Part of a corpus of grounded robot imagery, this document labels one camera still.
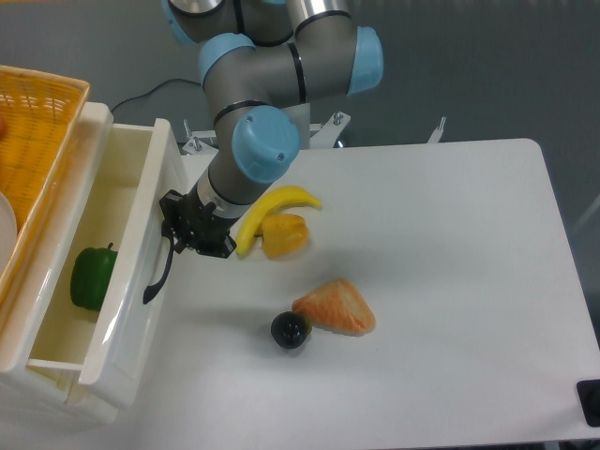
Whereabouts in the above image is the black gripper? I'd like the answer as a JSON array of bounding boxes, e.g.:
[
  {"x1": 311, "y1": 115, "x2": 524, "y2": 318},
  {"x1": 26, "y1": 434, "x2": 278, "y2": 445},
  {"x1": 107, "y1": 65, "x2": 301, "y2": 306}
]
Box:
[{"x1": 158, "y1": 183, "x2": 236, "y2": 259}]

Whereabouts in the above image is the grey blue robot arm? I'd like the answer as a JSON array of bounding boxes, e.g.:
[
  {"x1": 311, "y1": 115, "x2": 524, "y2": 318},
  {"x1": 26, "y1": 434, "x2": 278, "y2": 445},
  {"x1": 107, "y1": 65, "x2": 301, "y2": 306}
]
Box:
[{"x1": 160, "y1": 1, "x2": 384, "y2": 258}]

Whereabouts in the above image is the white drawer cabinet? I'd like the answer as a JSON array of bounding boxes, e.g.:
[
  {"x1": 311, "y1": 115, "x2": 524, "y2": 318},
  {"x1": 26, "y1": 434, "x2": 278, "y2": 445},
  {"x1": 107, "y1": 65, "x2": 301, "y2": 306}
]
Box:
[{"x1": 1, "y1": 102, "x2": 117, "y2": 428}]

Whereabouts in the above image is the orange yellow bell pepper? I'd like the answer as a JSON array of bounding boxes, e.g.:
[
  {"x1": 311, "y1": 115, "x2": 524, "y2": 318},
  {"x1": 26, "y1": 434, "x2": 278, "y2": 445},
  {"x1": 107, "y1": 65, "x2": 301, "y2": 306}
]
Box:
[{"x1": 259, "y1": 214, "x2": 309, "y2": 259}]

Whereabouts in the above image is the yellow banana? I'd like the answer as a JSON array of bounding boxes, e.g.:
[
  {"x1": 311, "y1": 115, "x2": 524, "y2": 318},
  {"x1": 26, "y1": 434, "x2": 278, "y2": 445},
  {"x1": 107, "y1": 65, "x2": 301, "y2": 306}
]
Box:
[{"x1": 235, "y1": 186, "x2": 322, "y2": 257}]

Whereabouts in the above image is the green bell pepper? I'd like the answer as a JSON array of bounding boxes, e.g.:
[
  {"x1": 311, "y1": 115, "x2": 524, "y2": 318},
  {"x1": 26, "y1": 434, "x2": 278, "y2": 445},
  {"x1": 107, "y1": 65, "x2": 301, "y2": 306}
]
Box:
[{"x1": 69, "y1": 243, "x2": 118, "y2": 311}]

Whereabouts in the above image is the black eggplant ball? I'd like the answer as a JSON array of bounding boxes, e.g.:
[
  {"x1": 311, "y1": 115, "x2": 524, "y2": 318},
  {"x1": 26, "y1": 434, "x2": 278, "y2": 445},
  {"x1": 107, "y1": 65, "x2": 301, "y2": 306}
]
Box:
[{"x1": 270, "y1": 311, "x2": 312, "y2": 350}]

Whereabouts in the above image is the orange bread wedge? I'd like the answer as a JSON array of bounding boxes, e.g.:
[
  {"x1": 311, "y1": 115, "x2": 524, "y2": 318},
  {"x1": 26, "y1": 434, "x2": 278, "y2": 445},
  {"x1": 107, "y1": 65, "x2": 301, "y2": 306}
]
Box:
[{"x1": 292, "y1": 278, "x2": 376, "y2": 336}]

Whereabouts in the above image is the white plate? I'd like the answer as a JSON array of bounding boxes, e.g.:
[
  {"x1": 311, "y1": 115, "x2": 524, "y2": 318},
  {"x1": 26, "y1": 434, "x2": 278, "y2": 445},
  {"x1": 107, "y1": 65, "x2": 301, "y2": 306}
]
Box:
[{"x1": 0, "y1": 193, "x2": 18, "y2": 273}]

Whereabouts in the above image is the yellow woven basket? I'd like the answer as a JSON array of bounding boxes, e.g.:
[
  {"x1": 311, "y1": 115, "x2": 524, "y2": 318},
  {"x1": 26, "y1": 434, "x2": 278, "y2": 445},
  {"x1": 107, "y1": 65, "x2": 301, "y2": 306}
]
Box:
[{"x1": 1, "y1": 66, "x2": 90, "y2": 298}]

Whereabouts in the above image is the black object at table edge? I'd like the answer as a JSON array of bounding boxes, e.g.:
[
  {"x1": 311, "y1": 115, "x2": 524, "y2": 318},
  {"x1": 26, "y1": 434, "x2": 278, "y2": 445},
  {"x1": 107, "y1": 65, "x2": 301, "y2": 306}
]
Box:
[{"x1": 577, "y1": 379, "x2": 600, "y2": 428}]

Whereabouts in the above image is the black cable on floor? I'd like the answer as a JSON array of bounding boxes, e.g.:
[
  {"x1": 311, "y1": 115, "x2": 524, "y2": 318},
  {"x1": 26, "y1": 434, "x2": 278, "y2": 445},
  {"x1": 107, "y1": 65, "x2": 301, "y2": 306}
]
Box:
[{"x1": 110, "y1": 78, "x2": 205, "y2": 113}]

